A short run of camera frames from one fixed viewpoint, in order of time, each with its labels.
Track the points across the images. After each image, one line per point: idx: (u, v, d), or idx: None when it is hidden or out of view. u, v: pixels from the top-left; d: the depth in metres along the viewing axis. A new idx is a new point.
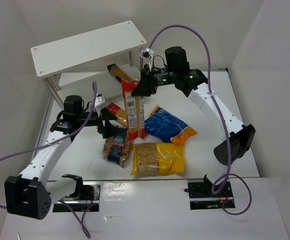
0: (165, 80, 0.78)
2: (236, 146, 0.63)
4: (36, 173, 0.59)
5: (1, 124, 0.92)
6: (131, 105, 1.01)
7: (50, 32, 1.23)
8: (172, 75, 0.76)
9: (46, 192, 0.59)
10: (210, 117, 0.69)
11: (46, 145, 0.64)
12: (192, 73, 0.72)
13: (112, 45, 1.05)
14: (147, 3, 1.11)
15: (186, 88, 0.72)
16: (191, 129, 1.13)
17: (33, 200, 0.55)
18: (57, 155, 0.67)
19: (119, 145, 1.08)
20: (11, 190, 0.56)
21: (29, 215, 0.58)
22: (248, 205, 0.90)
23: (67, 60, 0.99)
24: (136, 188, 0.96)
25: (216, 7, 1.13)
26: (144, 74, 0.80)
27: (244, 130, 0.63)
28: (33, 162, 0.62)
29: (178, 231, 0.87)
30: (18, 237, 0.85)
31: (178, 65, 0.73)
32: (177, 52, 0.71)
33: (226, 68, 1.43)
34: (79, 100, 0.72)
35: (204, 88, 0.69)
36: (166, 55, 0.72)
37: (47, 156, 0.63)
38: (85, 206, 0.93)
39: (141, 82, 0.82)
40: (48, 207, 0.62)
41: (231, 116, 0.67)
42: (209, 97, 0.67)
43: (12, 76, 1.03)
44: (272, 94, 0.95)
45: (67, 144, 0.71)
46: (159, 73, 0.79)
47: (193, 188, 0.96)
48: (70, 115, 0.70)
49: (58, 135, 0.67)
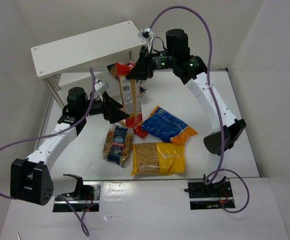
0: (164, 64, 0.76)
2: (227, 140, 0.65)
4: (42, 158, 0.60)
5: (1, 124, 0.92)
6: (127, 90, 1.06)
7: (51, 32, 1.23)
8: (171, 59, 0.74)
9: (49, 179, 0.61)
10: (206, 108, 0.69)
11: (54, 134, 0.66)
12: (192, 61, 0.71)
13: (112, 45, 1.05)
14: (147, 3, 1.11)
15: (185, 75, 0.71)
16: (191, 130, 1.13)
17: (37, 183, 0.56)
18: (62, 145, 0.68)
19: (119, 145, 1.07)
20: (17, 172, 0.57)
21: (31, 201, 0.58)
22: (246, 203, 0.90)
23: (67, 60, 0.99)
24: (136, 188, 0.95)
25: (216, 8, 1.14)
26: (143, 56, 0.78)
27: (236, 124, 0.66)
28: (40, 148, 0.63)
29: (179, 232, 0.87)
30: (18, 237, 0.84)
31: (178, 50, 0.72)
32: (178, 36, 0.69)
33: (226, 68, 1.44)
34: (82, 94, 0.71)
35: (203, 78, 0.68)
36: (167, 38, 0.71)
37: (53, 143, 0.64)
38: (85, 206, 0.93)
39: (138, 64, 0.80)
40: (49, 195, 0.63)
41: (225, 110, 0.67)
42: (207, 89, 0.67)
43: (12, 75, 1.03)
44: (272, 94, 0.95)
45: (72, 137, 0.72)
46: (158, 56, 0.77)
47: (193, 188, 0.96)
48: (75, 109, 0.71)
49: (64, 126, 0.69)
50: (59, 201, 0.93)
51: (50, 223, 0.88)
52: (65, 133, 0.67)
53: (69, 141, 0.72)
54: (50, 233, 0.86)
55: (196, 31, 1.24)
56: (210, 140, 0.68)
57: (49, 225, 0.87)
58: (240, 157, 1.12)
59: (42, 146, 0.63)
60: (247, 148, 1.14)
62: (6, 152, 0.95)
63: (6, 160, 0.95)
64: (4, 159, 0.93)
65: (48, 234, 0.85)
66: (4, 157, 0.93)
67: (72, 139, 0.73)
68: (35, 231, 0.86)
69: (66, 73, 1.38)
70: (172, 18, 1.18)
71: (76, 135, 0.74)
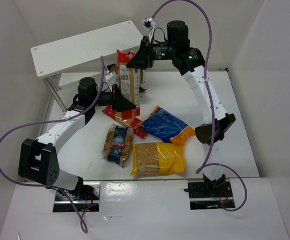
0: (163, 55, 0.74)
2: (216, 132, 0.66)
4: (51, 140, 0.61)
5: (1, 124, 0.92)
6: (125, 79, 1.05)
7: (51, 32, 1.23)
8: (171, 50, 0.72)
9: (57, 161, 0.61)
10: (198, 101, 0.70)
11: (64, 119, 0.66)
12: (191, 53, 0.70)
13: (112, 44, 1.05)
14: (147, 2, 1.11)
15: (183, 67, 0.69)
16: (191, 129, 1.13)
17: (45, 163, 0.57)
18: (71, 131, 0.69)
19: (119, 145, 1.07)
20: (26, 152, 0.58)
21: (38, 180, 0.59)
22: (244, 201, 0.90)
23: (67, 59, 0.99)
24: (136, 188, 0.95)
25: (216, 7, 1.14)
26: (143, 45, 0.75)
27: (226, 118, 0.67)
28: (50, 131, 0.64)
29: (179, 232, 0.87)
30: (18, 237, 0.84)
31: (179, 41, 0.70)
32: (179, 28, 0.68)
33: (226, 68, 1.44)
34: (93, 84, 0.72)
35: (200, 71, 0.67)
36: (168, 29, 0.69)
37: (63, 128, 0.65)
38: (85, 206, 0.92)
39: (138, 54, 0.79)
40: (55, 177, 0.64)
41: (218, 104, 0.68)
42: (203, 82, 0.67)
43: (12, 76, 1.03)
44: (272, 93, 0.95)
45: (80, 125, 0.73)
46: (158, 46, 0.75)
47: (193, 188, 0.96)
48: (86, 99, 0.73)
49: (74, 113, 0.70)
50: (59, 201, 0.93)
51: (50, 223, 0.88)
52: (75, 120, 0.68)
53: (78, 129, 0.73)
54: (50, 233, 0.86)
55: (196, 31, 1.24)
56: (200, 131, 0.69)
57: (49, 225, 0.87)
58: (241, 157, 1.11)
59: (52, 129, 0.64)
60: (247, 148, 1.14)
62: (6, 152, 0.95)
63: (6, 160, 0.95)
64: (4, 159, 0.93)
65: (47, 234, 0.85)
66: (4, 157, 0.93)
67: (80, 127, 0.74)
68: (35, 231, 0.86)
69: (67, 73, 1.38)
70: (172, 19, 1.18)
71: (84, 124, 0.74)
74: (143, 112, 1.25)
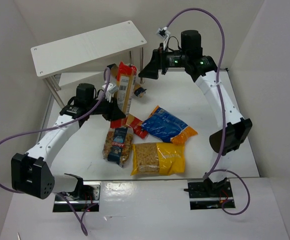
0: (177, 62, 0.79)
2: (230, 137, 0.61)
4: (41, 153, 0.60)
5: (1, 124, 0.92)
6: (123, 89, 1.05)
7: (51, 32, 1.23)
8: (184, 58, 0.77)
9: (50, 174, 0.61)
10: (213, 106, 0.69)
11: (55, 127, 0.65)
12: (203, 60, 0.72)
13: (112, 44, 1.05)
14: (147, 2, 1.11)
15: (195, 73, 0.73)
16: (191, 129, 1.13)
17: (37, 179, 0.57)
18: (63, 139, 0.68)
19: (119, 145, 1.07)
20: (17, 168, 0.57)
21: (32, 194, 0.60)
22: (247, 205, 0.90)
23: (67, 60, 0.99)
24: (136, 188, 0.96)
25: (216, 8, 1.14)
26: (156, 56, 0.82)
27: (241, 123, 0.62)
28: (40, 143, 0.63)
29: (179, 231, 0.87)
30: (18, 237, 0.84)
31: (191, 49, 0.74)
32: (192, 36, 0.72)
33: (226, 68, 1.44)
34: (92, 88, 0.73)
35: (212, 76, 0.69)
36: (181, 37, 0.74)
37: (54, 138, 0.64)
38: (85, 206, 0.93)
39: (150, 66, 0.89)
40: (50, 188, 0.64)
41: (232, 108, 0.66)
42: (215, 86, 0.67)
43: (12, 76, 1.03)
44: (272, 94, 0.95)
45: (74, 129, 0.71)
46: (172, 54, 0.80)
47: (193, 188, 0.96)
48: (82, 101, 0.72)
49: (66, 118, 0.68)
50: (59, 201, 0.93)
51: (50, 223, 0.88)
52: (66, 126, 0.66)
53: (72, 133, 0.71)
54: (50, 233, 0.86)
55: (196, 31, 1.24)
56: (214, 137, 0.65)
57: (49, 225, 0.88)
58: (240, 157, 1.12)
59: (42, 140, 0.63)
60: (247, 148, 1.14)
62: (6, 152, 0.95)
63: (6, 160, 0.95)
64: (4, 159, 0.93)
65: (48, 234, 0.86)
66: (4, 158, 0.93)
67: (75, 132, 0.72)
68: (35, 231, 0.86)
69: (66, 73, 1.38)
70: (172, 19, 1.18)
71: (78, 128, 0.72)
74: (143, 112, 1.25)
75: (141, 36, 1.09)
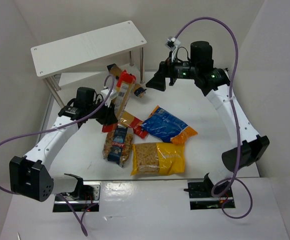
0: (185, 74, 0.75)
2: (246, 156, 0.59)
4: (39, 156, 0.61)
5: (1, 124, 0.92)
6: (121, 95, 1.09)
7: (50, 31, 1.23)
8: (193, 70, 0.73)
9: (49, 177, 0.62)
10: (225, 122, 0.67)
11: (53, 129, 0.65)
12: (214, 72, 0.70)
13: (112, 44, 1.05)
14: (147, 3, 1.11)
15: (206, 87, 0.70)
16: (191, 129, 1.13)
17: (35, 181, 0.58)
18: (62, 140, 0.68)
19: (119, 145, 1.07)
20: (15, 170, 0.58)
21: (31, 197, 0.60)
22: (248, 210, 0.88)
23: (67, 60, 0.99)
24: (136, 188, 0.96)
25: (216, 8, 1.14)
26: (163, 67, 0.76)
27: (257, 140, 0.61)
28: (39, 145, 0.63)
29: (179, 231, 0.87)
30: (18, 237, 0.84)
31: (202, 61, 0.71)
32: (203, 48, 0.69)
33: (226, 68, 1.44)
34: (92, 91, 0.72)
35: (224, 90, 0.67)
36: (192, 49, 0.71)
37: (52, 141, 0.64)
38: (85, 206, 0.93)
39: (157, 76, 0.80)
40: (49, 191, 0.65)
41: (247, 124, 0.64)
42: (228, 101, 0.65)
43: (12, 76, 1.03)
44: (272, 94, 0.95)
45: (74, 130, 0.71)
46: (181, 65, 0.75)
47: (193, 188, 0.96)
48: (82, 104, 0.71)
49: (65, 120, 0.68)
50: (59, 201, 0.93)
51: (50, 223, 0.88)
52: (65, 128, 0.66)
53: (71, 134, 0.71)
54: (50, 232, 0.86)
55: (196, 31, 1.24)
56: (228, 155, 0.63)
57: (49, 225, 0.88)
58: None
59: (41, 143, 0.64)
60: None
62: (6, 152, 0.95)
63: (6, 160, 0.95)
64: (4, 159, 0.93)
65: (48, 234, 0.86)
66: (4, 158, 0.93)
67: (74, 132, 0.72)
68: (35, 231, 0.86)
69: (66, 73, 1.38)
70: (172, 19, 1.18)
71: (77, 128, 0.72)
74: (143, 112, 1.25)
75: (141, 36, 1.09)
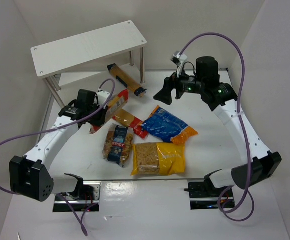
0: (190, 89, 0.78)
2: (257, 173, 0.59)
4: (40, 156, 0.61)
5: (1, 124, 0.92)
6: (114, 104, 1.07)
7: (50, 31, 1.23)
8: (198, 85, 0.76)
9: (49, 176, 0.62)
10: (234, 137, 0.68)
11: (53, 129, 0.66)
12: (221, 88, 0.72)
13: (112, 45, 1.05)
14: (146, 3, 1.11)
15: (213, 102, 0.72)
16: (191, 129, 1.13)
17: (35, 181, 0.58)
18: (62, 140, 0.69)
19: (119, 145, 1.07)
20: (15, 170, 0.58)
21: (31, 197, 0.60)
22: (250, 214, 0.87)
23: (67, 60, 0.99)
24: (136, 188, 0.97)
25: (216, 8, 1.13)
26: (170, 81, 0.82)
27: (268, 157, 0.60)
28: (39, 145, 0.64)
29: (178, 231, 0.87)
30: (18, 237, 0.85)
31: (208, 77, 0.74)
32: (208, 64, 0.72)
33: (226, 68, 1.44)
34: (93, 93, 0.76)
35: (231, 105, 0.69)
36: (197, 64, 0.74)
37: (52, 140, 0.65)
38: (85, 206, 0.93)
39: (163, 90, 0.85)
40: (49, 191, 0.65)
41: (256, 140, 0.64)
42: (236, 116, 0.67)
43: (12, 76, 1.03)
44: (272, 94, 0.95)
45: (73, 131, 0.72)
46: (186, 80, 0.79)
47: (192, 188, 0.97)
48: (81, 103, 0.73)
49: (65, 120, 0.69)
50: (59, 201, 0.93)
51: (50, 223, 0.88)
52: (65, 128, 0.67)
53: (70, 135, 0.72)
54: (50, 232, 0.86)
55: (196, 31, 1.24)
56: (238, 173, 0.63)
57: (49, 225, 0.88)
58: None
59: (41, 143, 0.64)
60: None
62: (6, 152, 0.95)
63: (6, 160, 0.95)
64: (4, 159, 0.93)
65: (48, 233, 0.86)
66: (4, 158, 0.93)
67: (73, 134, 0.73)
68: (35, 231, 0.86)
69: (66, 73, 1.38)
70: (172, 19, 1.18)
71: (77, 130, 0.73)
74: (143, 112, 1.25)
75: (141, 36, 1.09)
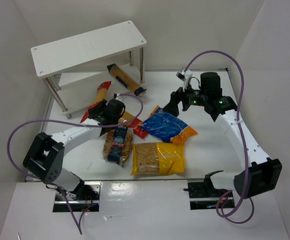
0: (195, 102, 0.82)
2: (258, 179, 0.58)
4: (63, 139, 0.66)
5: (1, 125, 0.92)
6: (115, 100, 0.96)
7: (51, 31, 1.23)
8: (203, 97, 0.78)
9: (60, 162, 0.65)
10: (235, 145, 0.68)
11: (81, 125, 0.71)
12: (222, 100, 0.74)
13: (112, 45, 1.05)
14: (146, 3, 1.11)
15: (214, 112, 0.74)
16: (191, 129, 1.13)
17: (49, 160, 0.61)
18: (84, 137, 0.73)
19: (119, 145, 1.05)
20: (37, 144, 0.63)
21: (38, 175, 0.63)
22: (250, 216, 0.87)
23: (66, 61, 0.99)
24: (136, 188, 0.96)
25: (216, 8, 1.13)
26: (177, 95, 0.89)
27: (268, 163, 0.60)
28: (65, 132, 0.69)
29: (178, 231, 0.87)
30: (18, 237, 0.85)
31: (211, 90, 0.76)
32: (211, 77, 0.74)
33: (226, 68, 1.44)
34: (122, 105, 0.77)
35: (232, 114, 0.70)
36: (201, 78, 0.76)
37: (77, 133, 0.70)
38: (85, 206, 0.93)
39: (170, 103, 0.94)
40: (54, 177, 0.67)
41: (256, 146, 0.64)
42: (236, 124, 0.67)
43: (12, 76, 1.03)
44: (272, 93, 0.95)
45: (95, 135, 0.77)
46: (191, 94, 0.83)
47: (193, 188, 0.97)
48: (108, 115, 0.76)
49: (92, 121, 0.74)
50: (59, 201, 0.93)
51: (50, 223, 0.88)
52: (91, 128, 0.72)
53: (91, 138, 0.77)
54: (51, 232, 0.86)
55: (196, 32, 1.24)
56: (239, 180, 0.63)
57: (49, 225, 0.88)
58: None
59: (68, 131, 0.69)
60: None
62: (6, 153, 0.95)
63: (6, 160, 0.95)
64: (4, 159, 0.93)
65: (47, 234, 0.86)
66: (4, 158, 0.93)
67: (93, 137, 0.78)
68: (35, 231, 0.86)
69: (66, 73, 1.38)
70: (173, 19, 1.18)
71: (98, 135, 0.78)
74: (143, 112, 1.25)
75: (141, 36, 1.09)
